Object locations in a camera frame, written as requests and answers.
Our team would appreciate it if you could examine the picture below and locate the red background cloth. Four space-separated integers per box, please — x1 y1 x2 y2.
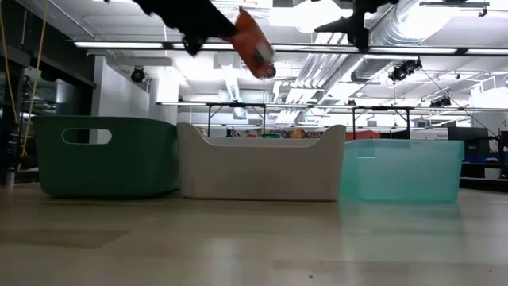
344 129 382 142

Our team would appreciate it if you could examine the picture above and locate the colourful patterned cloth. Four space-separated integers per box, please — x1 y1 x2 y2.
225 127 323 140

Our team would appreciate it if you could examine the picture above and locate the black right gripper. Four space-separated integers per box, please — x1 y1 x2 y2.
313 0 400 53

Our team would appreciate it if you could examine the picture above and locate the white plastic bin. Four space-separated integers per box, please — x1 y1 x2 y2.
176 122 348 202

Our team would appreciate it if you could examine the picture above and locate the yellow extension cord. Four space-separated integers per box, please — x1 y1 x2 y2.
0 0 51 172

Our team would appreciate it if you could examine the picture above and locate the black beam with light strips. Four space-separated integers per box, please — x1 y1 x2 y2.
73 38 508 56

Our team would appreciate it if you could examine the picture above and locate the orange candy packet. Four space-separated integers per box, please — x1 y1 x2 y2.
226 6 278 79

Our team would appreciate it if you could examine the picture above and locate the black monitor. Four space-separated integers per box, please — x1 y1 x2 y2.
447 126 490 162

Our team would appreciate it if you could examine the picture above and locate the black background workstation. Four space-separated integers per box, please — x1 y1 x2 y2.
460 130 508 191

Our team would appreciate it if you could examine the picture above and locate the dark green plastic bin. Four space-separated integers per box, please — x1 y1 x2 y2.
31 114 179 199

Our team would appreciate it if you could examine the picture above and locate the translucent teal plastic bin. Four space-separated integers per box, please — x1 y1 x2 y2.
340 138 465 204

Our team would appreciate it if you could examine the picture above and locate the silver ventilation duct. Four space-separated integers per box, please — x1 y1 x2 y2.
351 0 437 83

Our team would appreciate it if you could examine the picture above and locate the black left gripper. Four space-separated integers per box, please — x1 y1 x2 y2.
133 0 240 57

